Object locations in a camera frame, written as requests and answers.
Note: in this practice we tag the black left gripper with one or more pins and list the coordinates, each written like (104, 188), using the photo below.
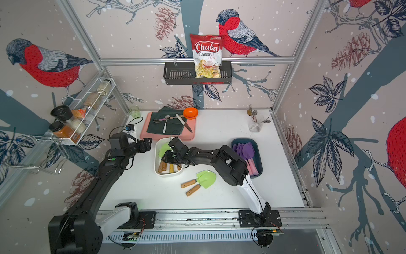
(142, 148)

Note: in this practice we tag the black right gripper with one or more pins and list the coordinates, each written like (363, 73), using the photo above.
(166, 156)

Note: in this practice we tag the green shovel wooden handle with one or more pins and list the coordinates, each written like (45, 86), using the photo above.
(204, 178)
(197, 184)
(163, 166)

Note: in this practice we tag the white storage tray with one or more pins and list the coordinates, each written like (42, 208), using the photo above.
(177, 169)

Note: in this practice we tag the purple shovel pink handle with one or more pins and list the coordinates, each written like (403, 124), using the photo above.
(238, 149)
(248, 153)

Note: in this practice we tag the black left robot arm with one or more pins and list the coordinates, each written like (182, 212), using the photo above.
(76, 232)

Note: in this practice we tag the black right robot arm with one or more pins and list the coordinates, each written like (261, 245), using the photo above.
(231, 168)

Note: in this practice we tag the teal storage tray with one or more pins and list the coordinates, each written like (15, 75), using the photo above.
(257, 157)

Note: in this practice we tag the pink cutting board tray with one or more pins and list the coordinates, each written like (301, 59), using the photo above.
(184, 136)

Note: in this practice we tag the dark green cloth napkin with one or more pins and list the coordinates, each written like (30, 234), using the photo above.
(173, 125)

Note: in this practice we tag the small green glass cup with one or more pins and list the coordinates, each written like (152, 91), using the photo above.
(134, 111)

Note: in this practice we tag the iridescent spoon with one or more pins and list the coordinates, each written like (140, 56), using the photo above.
(164, 119)

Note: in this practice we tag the orange plastic bowl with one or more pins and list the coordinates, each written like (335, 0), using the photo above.
(190, 113)

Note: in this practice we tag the orange spice jar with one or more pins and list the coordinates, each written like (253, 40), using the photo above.
(61, 130)

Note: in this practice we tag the black lid spice jar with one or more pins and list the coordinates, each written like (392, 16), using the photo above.
(62, 113)

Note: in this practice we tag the clear glass with cutlery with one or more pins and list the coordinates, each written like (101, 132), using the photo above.
(257, 121)

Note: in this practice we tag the Chuba cassava chips bag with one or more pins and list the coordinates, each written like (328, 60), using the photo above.
(207, 55)

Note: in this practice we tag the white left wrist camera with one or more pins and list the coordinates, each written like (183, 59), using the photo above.
(129, 128)

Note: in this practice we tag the white handled knife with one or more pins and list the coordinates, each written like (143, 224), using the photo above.
(184, 123)

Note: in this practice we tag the metal spoon white handle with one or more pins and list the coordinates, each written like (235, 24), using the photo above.
(167, 117)

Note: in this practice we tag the white wire spice rack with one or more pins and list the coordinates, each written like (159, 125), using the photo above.
(84, 109)

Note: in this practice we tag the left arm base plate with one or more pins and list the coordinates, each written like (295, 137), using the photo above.
(145, 220)

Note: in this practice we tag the black wire wall basket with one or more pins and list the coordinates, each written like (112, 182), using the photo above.
(183, 73)

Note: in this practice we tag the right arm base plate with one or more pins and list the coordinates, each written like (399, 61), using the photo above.
(248, 219)

